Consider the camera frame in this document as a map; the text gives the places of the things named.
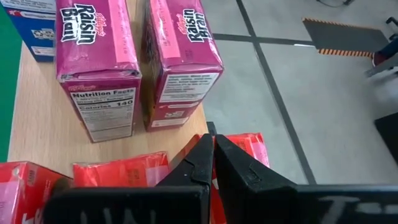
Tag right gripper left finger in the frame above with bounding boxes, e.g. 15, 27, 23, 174
42, 133, 215, 224

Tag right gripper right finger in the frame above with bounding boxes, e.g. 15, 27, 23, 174
215, 133, 398, 224

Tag Froot Loops cereal box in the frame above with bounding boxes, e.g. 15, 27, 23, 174
170, 133, 271, 224
0, 161, 75, 224
72, 151, 171, 189

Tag Raisin Bran cereal box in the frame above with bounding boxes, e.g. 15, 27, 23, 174
55, 0, 143, 144
141, 0, 224, 133

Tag Frosted Flakes cereal box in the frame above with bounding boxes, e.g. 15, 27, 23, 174
0, 0, 57, 63

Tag wooden shelf black legs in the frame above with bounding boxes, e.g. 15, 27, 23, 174
6, 0, 218, 187

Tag grey chair base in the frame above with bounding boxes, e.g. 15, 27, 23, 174
364, 58, 398, 78

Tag black floor mat striped edge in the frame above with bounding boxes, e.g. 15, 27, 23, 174
302, 17, 390, 59

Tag person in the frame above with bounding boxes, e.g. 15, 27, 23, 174
371, 35, 398, 68

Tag green table mat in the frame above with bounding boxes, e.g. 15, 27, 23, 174
0, 6, 23, 162

